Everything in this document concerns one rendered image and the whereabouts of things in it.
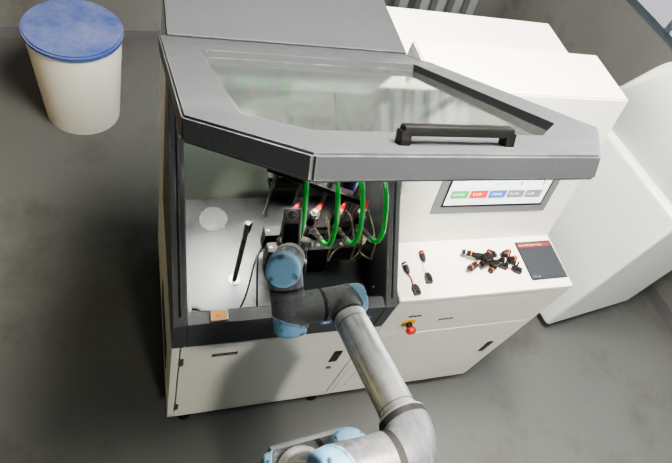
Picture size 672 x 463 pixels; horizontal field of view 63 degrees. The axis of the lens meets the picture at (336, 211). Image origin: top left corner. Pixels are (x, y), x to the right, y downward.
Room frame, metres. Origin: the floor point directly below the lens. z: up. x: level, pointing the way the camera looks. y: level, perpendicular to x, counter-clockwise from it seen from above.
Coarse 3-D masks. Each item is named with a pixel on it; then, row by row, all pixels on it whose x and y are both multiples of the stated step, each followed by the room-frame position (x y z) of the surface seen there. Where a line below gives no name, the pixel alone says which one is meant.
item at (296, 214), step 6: (288, 210) 0.83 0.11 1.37; (294, 210) 0.83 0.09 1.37; (300, 210) 0.84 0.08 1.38; (288, 216) 0.81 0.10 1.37; (294, 216) 0.82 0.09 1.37; (300, 216) 0.82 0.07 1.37; (288, 222) 0.80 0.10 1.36; (294, 222) 0.81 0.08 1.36; (300, 222) 0.81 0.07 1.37; (282, 228) 0.78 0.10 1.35; (288, 228) 0.79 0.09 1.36; (294, 228) 0.79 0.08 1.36; (300, 228) 0.80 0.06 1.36; (282, 234) 0.77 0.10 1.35; (288, 234) 0.77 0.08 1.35; (294, 234) 0.78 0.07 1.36; (300, 234) 0.78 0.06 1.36; (282, 240) 0.75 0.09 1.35; (288, 240) 0.76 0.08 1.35; (294, 240) 0.76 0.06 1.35; (300, 240) 0.78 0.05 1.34
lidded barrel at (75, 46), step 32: (64, 0) 2.09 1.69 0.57; (32, 32) 1.79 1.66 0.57; (64, 32) 1.88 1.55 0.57; (96, 32) 1.97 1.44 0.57; (32, 64) 1.76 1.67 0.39; (64, 64) 1.73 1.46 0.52; (96, 64) 1.83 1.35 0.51; (64, 96) 1.74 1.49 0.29; (96, 96) 1.83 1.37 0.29; (64, 128) 1.75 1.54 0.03; (96, 128) 1.83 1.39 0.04
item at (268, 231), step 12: (264, 228) 1.02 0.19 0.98; (276, 228) 1.04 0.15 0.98; (264, 240) 1.00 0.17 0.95; (276, 240) 1.02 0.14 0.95; (336, 240) 1.09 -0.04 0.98; (264, 252) 0.97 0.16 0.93; (312, 252) 1.02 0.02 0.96; (324, 252) 1.04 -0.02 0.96; (336, 252) 1.07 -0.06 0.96; (348, 252) 1.09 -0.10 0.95; (264, 264) 0.94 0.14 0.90; (312, 264) 1.03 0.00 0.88; (324, 264) 1.05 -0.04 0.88
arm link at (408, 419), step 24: (336, 288) 0.67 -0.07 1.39; (360, 288) 0.69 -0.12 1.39; (336, 312) 0.61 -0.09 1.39; (360, 312) 0.62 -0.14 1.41; (360, 336) 0.56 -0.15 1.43; (360, 360) 0.51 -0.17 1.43; (384, 360) 0.52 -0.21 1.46; (384, 384) 0.46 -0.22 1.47; (384, 408) 0.42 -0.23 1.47; (408, 408) 0.42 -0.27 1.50; (408, 432) 0.37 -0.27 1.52; (432, 432) 0.40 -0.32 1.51; (408, 456) 0.33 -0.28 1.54; (432, 456) 0.35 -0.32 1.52
